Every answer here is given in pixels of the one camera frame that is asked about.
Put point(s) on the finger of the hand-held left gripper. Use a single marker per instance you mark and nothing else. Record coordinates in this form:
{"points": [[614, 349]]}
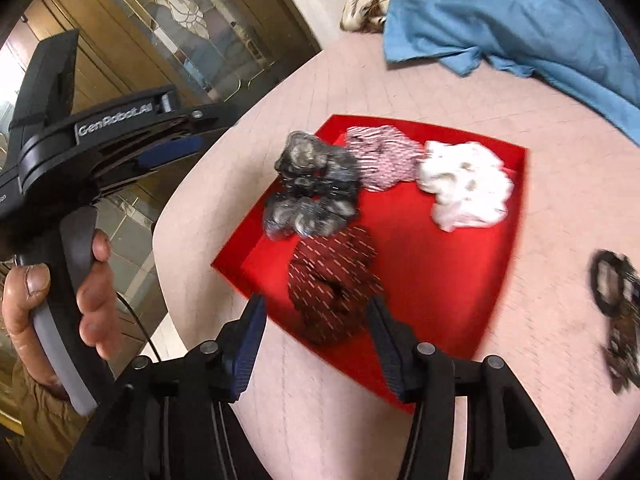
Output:
{"points": [[170, 152], [210, 117]]}

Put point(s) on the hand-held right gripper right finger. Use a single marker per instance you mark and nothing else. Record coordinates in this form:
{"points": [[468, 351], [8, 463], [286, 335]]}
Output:
{"points": [[387, 355]]}

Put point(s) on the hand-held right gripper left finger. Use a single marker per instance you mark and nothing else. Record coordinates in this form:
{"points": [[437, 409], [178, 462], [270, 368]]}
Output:
{"points": [[248, 347]]}

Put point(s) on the red tray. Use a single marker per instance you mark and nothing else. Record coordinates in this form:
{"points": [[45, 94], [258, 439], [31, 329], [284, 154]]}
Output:
{"points": [[425, 270]]}

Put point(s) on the dark red dashed scrunchie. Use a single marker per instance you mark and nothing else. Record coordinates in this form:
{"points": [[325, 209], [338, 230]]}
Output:
{"points": [[330, 265]]}

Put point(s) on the leopard print scrunchie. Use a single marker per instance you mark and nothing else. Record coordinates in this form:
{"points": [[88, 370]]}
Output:
{"points": [[622, 350]]}

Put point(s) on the person's left forearm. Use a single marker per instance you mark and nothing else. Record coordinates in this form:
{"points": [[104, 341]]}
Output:
{"points": [[35, 420]]}

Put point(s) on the person's left hand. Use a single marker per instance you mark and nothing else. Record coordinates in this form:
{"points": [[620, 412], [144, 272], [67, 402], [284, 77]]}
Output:
{"points": [[20, 310]]}

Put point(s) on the wooden door with glass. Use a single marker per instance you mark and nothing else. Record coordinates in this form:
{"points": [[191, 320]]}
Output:
{"points": [[150, 35]]}

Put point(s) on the grey furry scrunchie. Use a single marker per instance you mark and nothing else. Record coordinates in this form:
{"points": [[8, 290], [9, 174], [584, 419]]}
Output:
{"points": [[315, 160], [305, 215]]}

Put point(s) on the pink white striped scrunchie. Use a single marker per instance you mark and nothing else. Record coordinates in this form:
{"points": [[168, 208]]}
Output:
{"points": [[385, 160]]}

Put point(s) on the white spotted scrunchie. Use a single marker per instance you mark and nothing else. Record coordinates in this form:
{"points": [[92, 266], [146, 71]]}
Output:
{"points": [[465, 185]]}

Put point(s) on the blue cloth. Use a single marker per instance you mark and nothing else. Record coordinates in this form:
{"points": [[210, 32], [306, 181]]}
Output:
{"points": [[500, 10]]}

